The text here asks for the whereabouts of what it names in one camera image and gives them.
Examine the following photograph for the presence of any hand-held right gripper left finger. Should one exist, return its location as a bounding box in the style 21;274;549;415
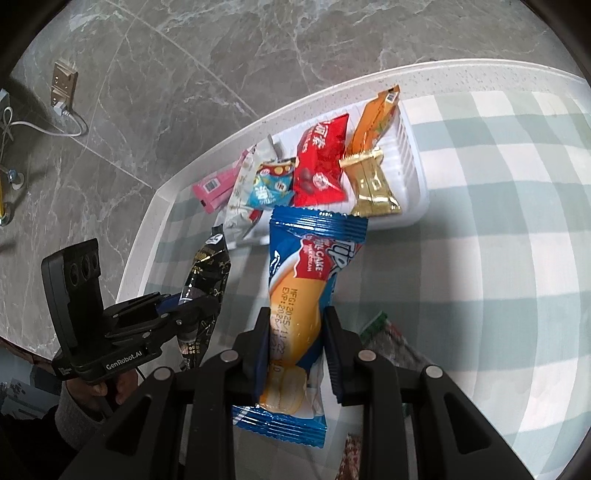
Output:
60;307;271;480

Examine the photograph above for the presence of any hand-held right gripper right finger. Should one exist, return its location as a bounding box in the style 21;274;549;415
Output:
323;305;536;480

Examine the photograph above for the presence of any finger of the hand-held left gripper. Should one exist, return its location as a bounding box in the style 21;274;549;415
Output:
102;292;182;324
139;298;221;344

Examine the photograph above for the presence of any black snack packet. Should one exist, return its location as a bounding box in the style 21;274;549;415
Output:
178;224;232;370

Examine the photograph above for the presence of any blue cake packet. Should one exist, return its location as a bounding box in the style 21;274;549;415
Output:
231;205;370;449

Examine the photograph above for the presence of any pink snack packet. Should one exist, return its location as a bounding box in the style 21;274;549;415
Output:
191;145;257;213

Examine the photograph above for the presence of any long white snack packet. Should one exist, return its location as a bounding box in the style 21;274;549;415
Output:
224;135;284;241

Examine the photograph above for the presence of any small blue snack packet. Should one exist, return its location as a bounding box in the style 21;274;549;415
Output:
247;158;296;209

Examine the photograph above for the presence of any gold snack packet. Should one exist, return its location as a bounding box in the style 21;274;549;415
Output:
339;148;402;217

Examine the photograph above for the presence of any white plastic tray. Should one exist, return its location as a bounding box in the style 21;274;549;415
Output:
222;99;430;245

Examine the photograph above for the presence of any red chocolate ball packet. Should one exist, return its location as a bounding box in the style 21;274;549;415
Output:
293;113;349;208

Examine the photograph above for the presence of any orange snack packet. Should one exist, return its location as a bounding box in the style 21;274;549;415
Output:
345;84;402;162

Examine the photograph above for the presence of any person's left forearm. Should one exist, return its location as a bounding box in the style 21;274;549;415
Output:
54;383;122;452

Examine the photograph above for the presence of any person's left hand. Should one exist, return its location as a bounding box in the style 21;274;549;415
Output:
91;368;140;408

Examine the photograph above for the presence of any green seed packet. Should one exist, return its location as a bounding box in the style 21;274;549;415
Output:
360;311;432;370

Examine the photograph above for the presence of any red white snack packet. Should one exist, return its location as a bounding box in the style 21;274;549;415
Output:
339;431;365;480

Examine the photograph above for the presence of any white plug and cable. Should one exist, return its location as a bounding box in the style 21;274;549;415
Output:
0;98;88;139

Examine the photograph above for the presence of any brass wall socket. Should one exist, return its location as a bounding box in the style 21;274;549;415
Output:
50;60;79;112

